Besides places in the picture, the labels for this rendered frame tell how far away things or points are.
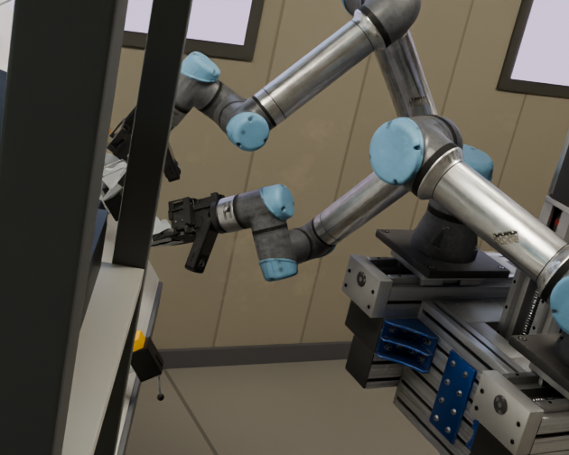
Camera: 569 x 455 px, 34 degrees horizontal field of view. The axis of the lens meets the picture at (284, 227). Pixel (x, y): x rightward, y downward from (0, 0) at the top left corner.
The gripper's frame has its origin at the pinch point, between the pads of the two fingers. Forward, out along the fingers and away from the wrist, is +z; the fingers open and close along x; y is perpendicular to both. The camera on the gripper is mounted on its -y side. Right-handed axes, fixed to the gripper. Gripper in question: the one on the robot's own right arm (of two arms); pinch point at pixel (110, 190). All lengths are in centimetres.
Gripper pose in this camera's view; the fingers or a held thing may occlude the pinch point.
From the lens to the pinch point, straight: 202.7
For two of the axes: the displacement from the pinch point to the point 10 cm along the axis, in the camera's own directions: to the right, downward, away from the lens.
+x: 0.7, 4.5, -8.9
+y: -7.5, -5.6, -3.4
